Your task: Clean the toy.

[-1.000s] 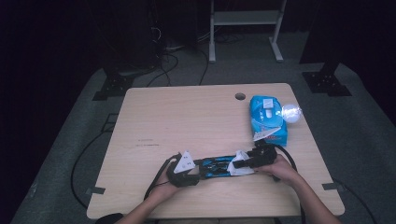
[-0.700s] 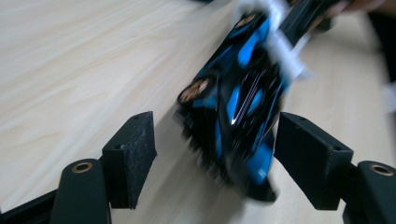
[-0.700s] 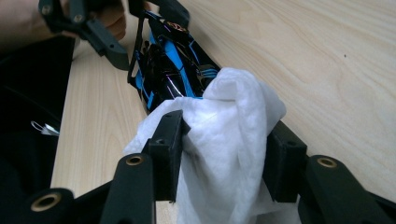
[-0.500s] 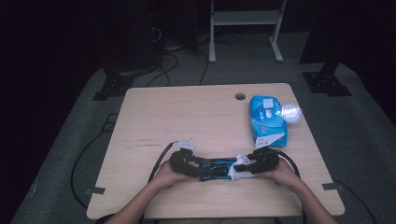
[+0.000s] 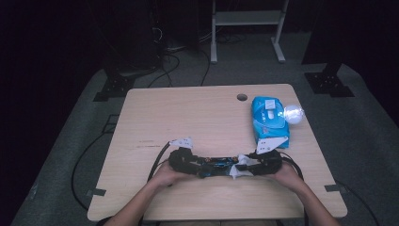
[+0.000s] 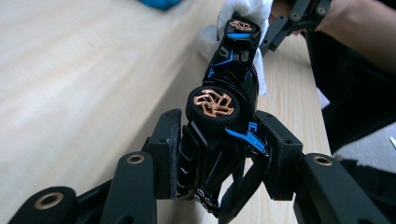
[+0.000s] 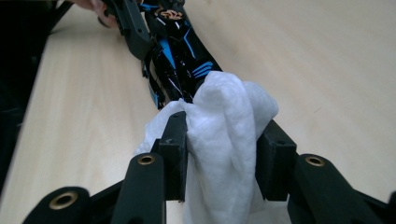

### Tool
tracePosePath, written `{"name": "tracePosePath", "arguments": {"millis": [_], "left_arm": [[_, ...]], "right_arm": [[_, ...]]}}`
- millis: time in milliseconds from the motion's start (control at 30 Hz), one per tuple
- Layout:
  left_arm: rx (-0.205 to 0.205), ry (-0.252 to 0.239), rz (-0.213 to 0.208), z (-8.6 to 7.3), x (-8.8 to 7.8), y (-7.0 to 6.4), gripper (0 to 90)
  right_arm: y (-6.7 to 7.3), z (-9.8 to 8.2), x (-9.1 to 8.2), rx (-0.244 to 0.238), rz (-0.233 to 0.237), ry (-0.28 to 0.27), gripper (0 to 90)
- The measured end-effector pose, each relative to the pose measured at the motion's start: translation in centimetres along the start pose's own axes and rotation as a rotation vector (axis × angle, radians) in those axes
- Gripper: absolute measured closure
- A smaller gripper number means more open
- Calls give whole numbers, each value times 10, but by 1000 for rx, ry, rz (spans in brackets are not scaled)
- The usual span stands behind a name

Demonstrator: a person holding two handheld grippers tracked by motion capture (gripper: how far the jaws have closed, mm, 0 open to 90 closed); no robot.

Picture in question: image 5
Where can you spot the blue wet wipes pack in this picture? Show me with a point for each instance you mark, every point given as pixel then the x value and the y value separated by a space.
pixel 266 125

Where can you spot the white metal stand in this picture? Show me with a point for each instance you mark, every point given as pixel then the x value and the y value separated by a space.
pixel 246 17

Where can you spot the person's left hand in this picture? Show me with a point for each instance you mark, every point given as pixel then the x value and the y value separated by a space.
pixel 166 177

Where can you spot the black stand base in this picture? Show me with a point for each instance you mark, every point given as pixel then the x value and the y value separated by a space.
pixel 329 83
pixel 114 88

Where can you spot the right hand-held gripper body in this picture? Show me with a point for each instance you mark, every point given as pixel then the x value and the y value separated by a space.
pixel 269 164

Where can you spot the white wet wipe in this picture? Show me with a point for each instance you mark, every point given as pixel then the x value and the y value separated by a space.
pixel 243 160

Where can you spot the black tape strip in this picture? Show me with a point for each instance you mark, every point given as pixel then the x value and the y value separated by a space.
pixel 335 188
pixel 95 192

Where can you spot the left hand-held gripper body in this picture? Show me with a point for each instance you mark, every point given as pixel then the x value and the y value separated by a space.
pixel 182 161

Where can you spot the person's right hand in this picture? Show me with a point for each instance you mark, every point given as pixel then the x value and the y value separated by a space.
pixel 287 177

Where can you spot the blue toy car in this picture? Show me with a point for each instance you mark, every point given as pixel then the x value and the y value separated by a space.
pixel 219 163

